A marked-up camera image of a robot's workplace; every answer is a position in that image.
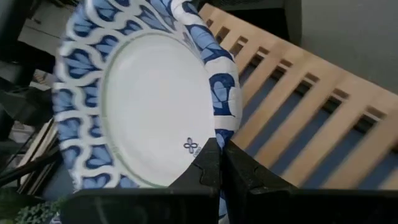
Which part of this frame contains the blue patterned paper plate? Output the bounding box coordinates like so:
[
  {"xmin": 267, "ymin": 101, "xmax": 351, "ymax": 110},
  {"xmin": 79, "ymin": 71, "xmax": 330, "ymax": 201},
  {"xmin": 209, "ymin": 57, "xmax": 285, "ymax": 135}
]
[{"xmin": 51, "ymin": 0, "xmax": 243, "ymax": 224}]

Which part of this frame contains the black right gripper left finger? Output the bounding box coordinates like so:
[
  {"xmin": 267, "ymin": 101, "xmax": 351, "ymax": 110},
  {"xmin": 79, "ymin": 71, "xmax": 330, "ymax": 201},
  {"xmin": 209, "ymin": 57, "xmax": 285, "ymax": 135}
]
[{"xmin": 169, "ymin": 138, "xmax": 222, "ymax": 189}]

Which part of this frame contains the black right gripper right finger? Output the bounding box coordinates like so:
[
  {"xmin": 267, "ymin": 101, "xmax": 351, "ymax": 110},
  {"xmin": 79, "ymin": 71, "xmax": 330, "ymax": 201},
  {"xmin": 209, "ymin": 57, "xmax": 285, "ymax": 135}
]
[{"xmin": 222, "ymin": 140, "xmax": 297, "ymax": 190}]

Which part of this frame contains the green beaded succulent plant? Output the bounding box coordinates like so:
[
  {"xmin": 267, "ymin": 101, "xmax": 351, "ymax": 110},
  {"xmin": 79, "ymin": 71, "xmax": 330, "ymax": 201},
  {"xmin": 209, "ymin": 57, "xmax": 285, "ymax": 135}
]
[{"xmin": 14, "ymin": 198, "xmax": 68, "ymax": 224}]

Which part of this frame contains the wooden slatted shelf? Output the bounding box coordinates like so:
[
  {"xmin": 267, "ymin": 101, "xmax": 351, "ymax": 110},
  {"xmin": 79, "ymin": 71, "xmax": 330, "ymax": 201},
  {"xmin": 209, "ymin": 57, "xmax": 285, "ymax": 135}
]
[{"xmin": 197, "ymin": 2, "xmax": 398, "ymax": 190}]

